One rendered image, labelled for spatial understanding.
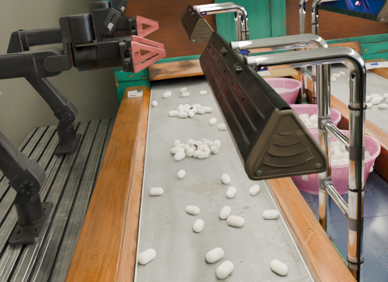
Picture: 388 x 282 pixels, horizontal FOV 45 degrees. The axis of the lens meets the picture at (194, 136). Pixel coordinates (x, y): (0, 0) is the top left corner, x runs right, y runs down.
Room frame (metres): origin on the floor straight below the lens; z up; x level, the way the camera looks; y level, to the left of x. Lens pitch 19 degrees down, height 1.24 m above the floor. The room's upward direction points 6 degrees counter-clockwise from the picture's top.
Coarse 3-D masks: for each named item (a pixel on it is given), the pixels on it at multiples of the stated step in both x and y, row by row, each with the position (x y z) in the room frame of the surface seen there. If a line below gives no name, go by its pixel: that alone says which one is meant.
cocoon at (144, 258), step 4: (144, 252) 0.75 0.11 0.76; (148, 252) 0.75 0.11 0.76; (152, 252) 0.76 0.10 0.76; (140, 256) 0.75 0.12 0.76; (144, 256) 0.74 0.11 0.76; (148, 256) 0.75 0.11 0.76; (152, 256) 0.75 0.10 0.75; (140, 260) 0.74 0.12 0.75; (144, 260) 0.74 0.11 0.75; (148, 260) 0.75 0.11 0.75
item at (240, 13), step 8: (200, 8) 1.61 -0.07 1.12; (208, 8) 1.61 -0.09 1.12; (216, 8) 1.61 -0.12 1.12; (224, 8) 1.61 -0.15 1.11; (232, 8) 1.60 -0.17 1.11; (240, 8) 1.61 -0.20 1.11; (240, 16) 1.77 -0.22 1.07; (240, 24) 1.76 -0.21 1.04; (240, 32) 1.76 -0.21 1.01; (248, 32) 1.62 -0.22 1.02; (240, 40) 1.76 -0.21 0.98
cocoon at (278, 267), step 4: (276, 260) 0.69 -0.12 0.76; (272, 264) 0.68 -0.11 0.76; (276, 264) 0.68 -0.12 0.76; (280, 264) 0.68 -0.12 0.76; (284, 264) 0.68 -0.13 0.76; (272, 268) 0.68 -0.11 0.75; (276, 268) 0.67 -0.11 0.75; (280, 268) 0.67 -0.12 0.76; (284, 268) 0.67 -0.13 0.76; (276, 272) 0.67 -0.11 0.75; (280, 272) 0.67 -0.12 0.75; (284, 272) 0.66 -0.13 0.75
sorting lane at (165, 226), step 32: (160, 96) 2.00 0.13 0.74; (192, 96) 1.94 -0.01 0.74; (160, 128) 1.55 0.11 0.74; (192, 128) 1.51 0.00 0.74; (160, 160) 1.25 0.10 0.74; (192, 160) 1.23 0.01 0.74; (224, 160) 1.20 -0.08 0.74; (192, 192) 1.03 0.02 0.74; (224, 192) 1.01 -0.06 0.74; (160, 224) 0.89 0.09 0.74; (192, 224) 0.87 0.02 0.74; (224, 224) 0.86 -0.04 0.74; (256, 224) 0.85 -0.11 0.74; (160, 256) 0.77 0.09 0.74; (192, 256) 0.76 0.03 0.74; (224, 256) 0.75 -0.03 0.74; (256, 256) 0.73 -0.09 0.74; (288, 256) 0.72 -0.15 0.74
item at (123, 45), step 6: (120, 42) 1.07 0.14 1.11; (96, 48) 1.08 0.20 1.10; (120, 48) 1.06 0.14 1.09; (96, 54) 1.08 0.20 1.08; (126, 54) 1.10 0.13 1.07; (102, 60) 1.08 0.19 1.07; (108, 60) 1.08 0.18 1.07; (114, 60) 1.08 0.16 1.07; (120, 60) 1.08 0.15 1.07; (102, 66) 1.08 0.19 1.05; (108, 66) 1.09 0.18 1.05; (114, 66) 1.09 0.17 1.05; (120, 66) 1.09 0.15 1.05; (126, 66) 1.06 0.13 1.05
